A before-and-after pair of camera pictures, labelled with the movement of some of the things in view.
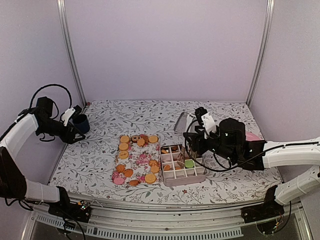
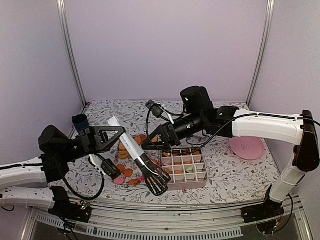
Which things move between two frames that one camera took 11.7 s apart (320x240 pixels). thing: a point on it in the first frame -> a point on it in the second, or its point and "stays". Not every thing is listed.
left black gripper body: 48,128 -> 88,139
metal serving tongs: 181,158 -> 156,178
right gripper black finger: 191,137 -> 159,145
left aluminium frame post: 63,11 stays
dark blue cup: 81,122 stays
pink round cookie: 118,180 stays
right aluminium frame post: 258,64 stays
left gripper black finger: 71,135 -> 107,144
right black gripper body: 225,152 -> 197,125
